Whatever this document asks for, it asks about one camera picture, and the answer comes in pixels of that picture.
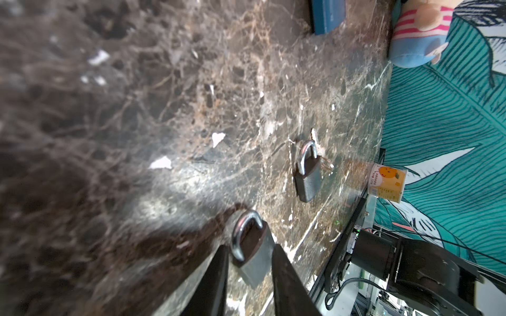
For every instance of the plush doll striped shirt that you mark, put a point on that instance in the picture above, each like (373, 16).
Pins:
(420, 31)

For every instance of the blue padlock silver shackle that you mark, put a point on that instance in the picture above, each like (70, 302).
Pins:
(327, 15)

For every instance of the small black padlock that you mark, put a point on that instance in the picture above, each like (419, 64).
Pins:
(251, 246)
(310, 163)

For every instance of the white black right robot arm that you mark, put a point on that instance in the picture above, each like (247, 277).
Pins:
(427, 277)

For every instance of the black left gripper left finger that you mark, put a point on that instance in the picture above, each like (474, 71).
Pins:
(210, 295)

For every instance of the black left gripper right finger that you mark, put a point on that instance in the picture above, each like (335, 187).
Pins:
(290, 295)

